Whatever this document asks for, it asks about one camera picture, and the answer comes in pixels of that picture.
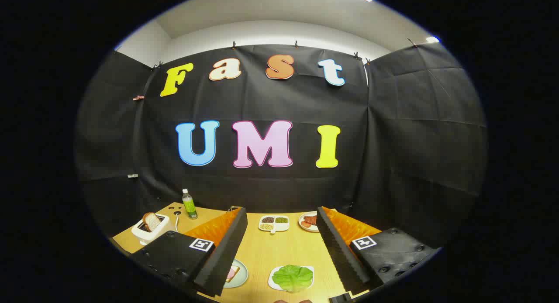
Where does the white divided dish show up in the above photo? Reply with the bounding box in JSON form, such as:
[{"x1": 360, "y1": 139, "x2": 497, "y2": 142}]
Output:
[{"x1": 258, "y1": 215, "x2": 290, "y2": 234}]

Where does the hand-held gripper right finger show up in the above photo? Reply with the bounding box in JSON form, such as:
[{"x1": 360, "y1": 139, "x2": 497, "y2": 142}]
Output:
[{"x1": 316, "y1": 206, "x2": 441, "y2": 296}]

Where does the green lettuce leaf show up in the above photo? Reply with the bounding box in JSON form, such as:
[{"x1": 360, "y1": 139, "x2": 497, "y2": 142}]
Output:
[{"x1": 272, "y1": 264, "x2": 314, "y2": 293}]

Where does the toasted bread slice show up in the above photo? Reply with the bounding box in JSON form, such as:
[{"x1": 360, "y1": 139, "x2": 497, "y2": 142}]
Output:
[{"x1": 142, "y1": 212, "x2": 162, "y2": 232}]

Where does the pale green round plate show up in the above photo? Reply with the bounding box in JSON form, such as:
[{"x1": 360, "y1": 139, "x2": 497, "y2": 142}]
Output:
[{"x1": 224, "y1": 258, "x2": 249, "y2": 289}]

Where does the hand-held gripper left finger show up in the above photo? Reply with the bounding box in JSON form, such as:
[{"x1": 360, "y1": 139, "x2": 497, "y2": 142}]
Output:
[{"x1": 130, "y1": 207, "x2": 248, "y2": 297}]

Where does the green label drink bottle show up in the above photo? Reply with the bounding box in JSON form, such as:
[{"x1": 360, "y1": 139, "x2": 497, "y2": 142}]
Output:
[{"x1": 182, "y1": 189, "x2": 198, "y2": 220}]

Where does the white rounded square plate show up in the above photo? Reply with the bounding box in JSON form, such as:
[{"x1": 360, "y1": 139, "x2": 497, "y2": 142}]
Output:
[{"x1": 268, "y1": 265, "x2": 315, "y2": 292}]

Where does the white oval meat plate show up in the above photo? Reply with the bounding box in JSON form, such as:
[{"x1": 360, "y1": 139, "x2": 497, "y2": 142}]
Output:
[{"x1": 298, "y1": 211, "x2": 321, "y2": 233}]

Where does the white toaster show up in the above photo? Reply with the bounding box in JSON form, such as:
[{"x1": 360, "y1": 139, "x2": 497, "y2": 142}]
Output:
[{"x1": 131, "y1": 213, "x2": 171, "y2": 246}]

